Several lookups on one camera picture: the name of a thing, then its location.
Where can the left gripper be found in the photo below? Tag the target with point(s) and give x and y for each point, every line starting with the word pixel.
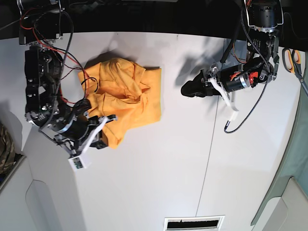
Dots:
pixel 230 79

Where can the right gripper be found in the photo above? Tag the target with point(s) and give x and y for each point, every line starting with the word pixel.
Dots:
pixel 73 131

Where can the yellow orange t-shirt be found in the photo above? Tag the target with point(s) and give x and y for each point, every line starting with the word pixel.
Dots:
pixel 125 89

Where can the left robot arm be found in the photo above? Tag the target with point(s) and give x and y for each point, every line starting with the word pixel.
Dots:
pixel 258 20

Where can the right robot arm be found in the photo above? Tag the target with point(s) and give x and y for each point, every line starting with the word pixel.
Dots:
pixel 46 107

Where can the camouflage cloth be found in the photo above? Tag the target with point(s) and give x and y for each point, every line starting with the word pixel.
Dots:
pixel 7 150

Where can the white floor vent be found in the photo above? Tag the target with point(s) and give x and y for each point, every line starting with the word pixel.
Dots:
pixel 208 223

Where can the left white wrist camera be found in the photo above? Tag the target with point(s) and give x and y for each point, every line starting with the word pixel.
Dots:
pixel 232 110

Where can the orange handled scissors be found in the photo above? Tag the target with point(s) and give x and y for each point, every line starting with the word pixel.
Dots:
pixel 292 64

